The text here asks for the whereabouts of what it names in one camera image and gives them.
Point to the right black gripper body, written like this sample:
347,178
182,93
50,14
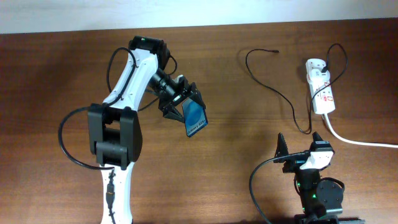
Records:
294,165

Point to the blue Galaxy smartphone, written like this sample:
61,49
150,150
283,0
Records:
194,117

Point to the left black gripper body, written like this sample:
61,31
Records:
179,94

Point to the white USB charger adapter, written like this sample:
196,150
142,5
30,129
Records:
317,76

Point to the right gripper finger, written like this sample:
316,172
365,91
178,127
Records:
316,137
282,149

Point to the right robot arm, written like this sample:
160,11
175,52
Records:
321,197

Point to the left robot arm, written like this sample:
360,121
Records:
114,131

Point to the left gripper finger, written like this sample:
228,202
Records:
170,112
195,95

